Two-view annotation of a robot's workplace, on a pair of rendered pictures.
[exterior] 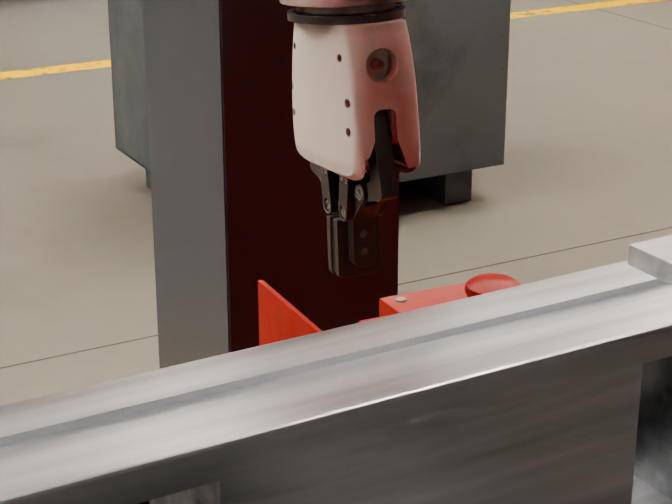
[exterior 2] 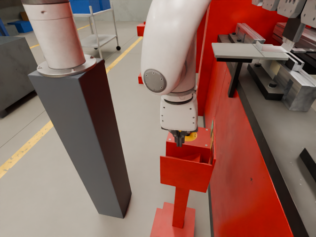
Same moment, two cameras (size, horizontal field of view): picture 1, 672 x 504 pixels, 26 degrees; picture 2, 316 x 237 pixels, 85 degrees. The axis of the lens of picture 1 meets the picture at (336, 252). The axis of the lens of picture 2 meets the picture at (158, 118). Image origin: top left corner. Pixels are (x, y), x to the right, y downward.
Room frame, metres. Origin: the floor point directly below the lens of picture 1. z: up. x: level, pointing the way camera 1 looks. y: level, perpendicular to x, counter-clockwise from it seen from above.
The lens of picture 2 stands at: (0.71, 0.32, 1.22)
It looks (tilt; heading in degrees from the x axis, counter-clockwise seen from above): 38 degrees down; 310
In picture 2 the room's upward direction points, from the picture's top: 1 degrees counter-clockwise
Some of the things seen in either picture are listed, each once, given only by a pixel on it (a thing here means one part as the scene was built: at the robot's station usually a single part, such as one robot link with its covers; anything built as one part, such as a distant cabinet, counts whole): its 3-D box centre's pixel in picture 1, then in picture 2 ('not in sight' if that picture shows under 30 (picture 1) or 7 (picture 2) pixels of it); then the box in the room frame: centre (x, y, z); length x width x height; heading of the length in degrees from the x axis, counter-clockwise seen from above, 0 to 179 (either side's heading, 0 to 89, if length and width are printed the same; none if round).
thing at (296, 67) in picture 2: not in sight; (286, 57); (0.76, -0.53, 0.99); 0.20 x 0.03 x 0.03; 120
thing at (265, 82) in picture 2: not in sight; (262, 79); (0.81, -0.50, 0.89); 0.30 x 0.05 x 0.03; 120
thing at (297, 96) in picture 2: not in sight; (281, 74); (0.75, -0.52, 0.92); 0.39 x 0.06 x 0.10; 120
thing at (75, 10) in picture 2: not in sight; (82, 6); (4.04, -1.62, 0.92); 0.50 x 0.36 x 0.18; 29
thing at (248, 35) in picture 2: not in sight; (246, 37); (1.05, -1.04, 0.92); 0.50 x 0.06 x 0.10; 120
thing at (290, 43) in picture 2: not in sight; (292, 31); (0.78, -0.56, 1.07); 0.10 x 0.02 x 0.10; 120
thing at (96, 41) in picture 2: not in sight; (93, 31); (4.11, -1.78, 0.48); 0.90 x 0.67 x 0.95; 119
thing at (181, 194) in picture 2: not in sight; (181, 199); (0.90, -0.07, 0.39); 0.06 x 0.06 x 0.54; 26
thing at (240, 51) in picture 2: not in sight; (245, 50); (0.90, -0.49, 1.00); 0.26 x 0.18 x 0.01; 30
